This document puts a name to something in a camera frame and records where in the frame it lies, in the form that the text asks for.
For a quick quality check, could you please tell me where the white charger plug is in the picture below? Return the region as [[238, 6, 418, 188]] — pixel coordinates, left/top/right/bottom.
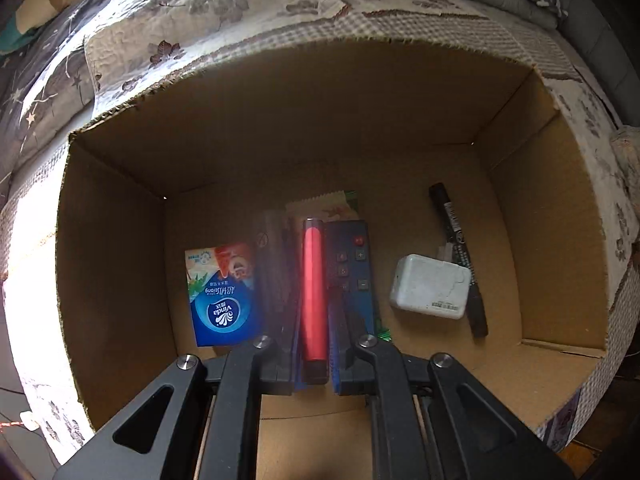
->
[[389, 245, 473, 321]]

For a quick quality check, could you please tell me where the black remote control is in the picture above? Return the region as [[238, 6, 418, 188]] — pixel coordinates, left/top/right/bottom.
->
[[325, 219, 376, 341]]

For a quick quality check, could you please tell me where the black marker pen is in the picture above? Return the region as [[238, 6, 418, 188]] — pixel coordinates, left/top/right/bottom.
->
[[428, 182, 489, 338]]

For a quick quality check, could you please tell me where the brown cardboard box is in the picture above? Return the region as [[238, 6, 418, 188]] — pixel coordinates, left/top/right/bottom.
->
[[54, 35, 613, 480]]

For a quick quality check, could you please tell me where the floral and checked quilt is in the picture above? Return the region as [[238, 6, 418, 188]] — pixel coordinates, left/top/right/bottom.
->
[[0, 0, 640, 466]]

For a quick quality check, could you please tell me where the red and black cylinder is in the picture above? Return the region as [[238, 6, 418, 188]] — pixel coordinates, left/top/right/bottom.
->
[[300, 217, 331, 386]]

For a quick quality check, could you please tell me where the dark star-print bedsheet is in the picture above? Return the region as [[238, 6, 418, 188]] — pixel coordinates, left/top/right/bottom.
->
[[0, 0, 116, 186]]

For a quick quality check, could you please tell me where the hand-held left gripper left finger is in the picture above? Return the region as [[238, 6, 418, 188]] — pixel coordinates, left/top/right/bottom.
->
[[52, 210, 304, 480]]

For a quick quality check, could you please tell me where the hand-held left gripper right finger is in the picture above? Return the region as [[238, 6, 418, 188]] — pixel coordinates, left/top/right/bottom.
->
[[327, 297, 576, 480]]

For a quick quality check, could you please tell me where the grey padded headboard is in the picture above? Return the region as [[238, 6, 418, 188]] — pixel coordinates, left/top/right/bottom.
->
[[550, 0, 628, 126]]

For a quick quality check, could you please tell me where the blue tissue pack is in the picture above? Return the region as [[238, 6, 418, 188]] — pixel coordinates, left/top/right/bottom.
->
[[184, 247, 263, 347]]

